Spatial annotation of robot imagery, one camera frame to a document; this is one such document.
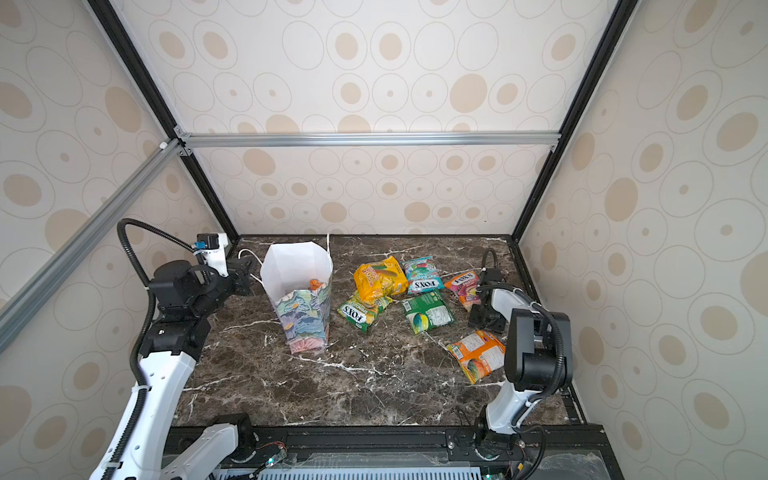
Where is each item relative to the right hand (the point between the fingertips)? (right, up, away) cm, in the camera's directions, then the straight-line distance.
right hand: (486, 325), depth 95 cm
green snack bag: (-18, +4, 0) cm, 19 cm away
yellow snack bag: (-34, +14, +3) cm, 37 cm away
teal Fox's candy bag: (-19, +15, +10) cm, 27 cm away
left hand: (-61, +22, -26) cm, 70 cm away
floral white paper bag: (-59, +15, 0) cm, 61 cm away
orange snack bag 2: (-5, -7, -8) cm, 12 cm away
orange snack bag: (-54, +13, 0) cm, 56 cm away
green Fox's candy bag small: (-40, +4, 0) cm, 40 cm away
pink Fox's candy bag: (-4, +12, +6) cm, 14 cm away
